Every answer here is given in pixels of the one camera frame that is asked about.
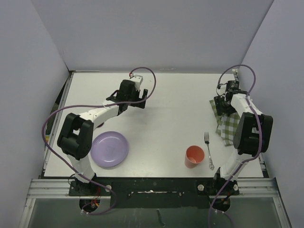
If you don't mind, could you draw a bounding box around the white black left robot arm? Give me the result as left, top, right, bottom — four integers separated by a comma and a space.
57, 75, 148, 195

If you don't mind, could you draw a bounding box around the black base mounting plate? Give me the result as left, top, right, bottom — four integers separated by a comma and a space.
68, 177, 239, 211

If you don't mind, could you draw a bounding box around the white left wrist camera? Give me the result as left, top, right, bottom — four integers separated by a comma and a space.
130, 75, 143, 87

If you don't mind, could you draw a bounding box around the green white checkered cloth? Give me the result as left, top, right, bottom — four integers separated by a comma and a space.
209, 100, 240, 146

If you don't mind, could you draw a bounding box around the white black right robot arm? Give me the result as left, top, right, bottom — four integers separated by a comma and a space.
211, 80, 273, 194

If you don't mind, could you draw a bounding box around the orange plastic cup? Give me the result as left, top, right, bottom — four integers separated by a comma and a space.
185, 145, 205, 169

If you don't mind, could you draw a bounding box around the aluminium front frame rail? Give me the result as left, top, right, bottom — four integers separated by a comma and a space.
27, 178, 277, 199

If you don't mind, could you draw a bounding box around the purple plastic plate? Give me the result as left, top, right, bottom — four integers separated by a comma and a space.
90, 131, 129, 168

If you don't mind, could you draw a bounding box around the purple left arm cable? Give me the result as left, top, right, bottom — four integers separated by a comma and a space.
41, 66, 157, 216

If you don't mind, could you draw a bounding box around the silver metal fork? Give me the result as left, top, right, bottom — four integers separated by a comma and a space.
204, 132, 214, 170

